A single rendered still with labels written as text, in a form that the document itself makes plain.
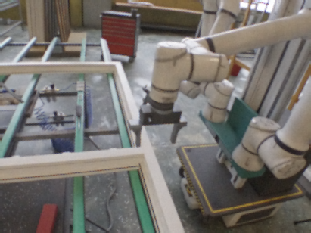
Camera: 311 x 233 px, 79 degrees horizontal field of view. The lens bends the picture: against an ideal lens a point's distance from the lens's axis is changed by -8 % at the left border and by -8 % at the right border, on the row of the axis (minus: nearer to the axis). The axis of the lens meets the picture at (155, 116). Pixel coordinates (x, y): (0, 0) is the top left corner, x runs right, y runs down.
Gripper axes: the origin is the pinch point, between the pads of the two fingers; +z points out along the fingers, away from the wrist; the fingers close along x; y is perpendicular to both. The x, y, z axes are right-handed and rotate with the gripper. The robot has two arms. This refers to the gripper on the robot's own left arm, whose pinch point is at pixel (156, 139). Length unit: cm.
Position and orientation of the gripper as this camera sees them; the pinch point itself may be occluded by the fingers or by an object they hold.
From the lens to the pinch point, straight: 73.4
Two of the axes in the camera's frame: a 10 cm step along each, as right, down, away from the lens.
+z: -1.3, 8.2, 5.5
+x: 9.5, -0.5, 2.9
